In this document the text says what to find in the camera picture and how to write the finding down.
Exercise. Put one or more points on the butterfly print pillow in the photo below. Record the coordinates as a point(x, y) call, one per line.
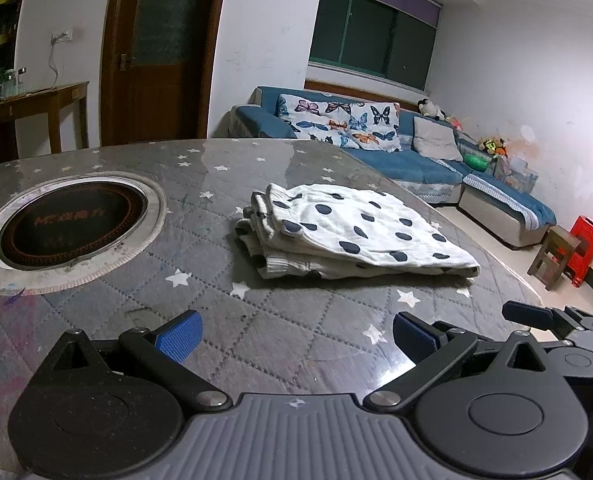
point(365, 126)

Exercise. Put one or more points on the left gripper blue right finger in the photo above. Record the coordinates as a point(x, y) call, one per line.
point(437, 356)

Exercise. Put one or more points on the pile of toys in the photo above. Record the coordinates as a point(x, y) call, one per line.
point(490, 156)

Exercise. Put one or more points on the glass kettle on table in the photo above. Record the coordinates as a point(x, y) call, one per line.
point(13, 83)

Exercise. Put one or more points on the plush toy on sofa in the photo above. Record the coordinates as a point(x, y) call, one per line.
point(428, 109)

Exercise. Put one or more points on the green framed window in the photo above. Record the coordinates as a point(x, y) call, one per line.
point(372, 38)

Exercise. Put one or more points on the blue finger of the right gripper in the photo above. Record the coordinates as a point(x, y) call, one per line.
point(526, 314)

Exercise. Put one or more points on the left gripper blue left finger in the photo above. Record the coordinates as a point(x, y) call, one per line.
point(159, 355)

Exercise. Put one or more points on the small wooden stool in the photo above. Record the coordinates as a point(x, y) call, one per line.
point(553, 256)

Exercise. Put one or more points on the blue sofa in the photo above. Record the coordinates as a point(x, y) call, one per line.
point(517, 219)

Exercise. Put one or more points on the round induction cooker inset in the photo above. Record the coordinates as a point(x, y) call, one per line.
point(67, 232)

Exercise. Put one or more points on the wooden side table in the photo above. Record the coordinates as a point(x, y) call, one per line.
point(49, 102)

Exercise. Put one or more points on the beige cushion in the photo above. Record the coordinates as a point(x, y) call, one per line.
point(432, 140)

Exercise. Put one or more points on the red plastic stool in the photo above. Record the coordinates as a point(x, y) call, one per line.
point(581, 260)

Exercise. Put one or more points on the dark wooden door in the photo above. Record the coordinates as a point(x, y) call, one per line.
point(156, 70)

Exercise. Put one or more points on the white polka dot garment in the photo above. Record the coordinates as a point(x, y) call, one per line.
point(332, 232)

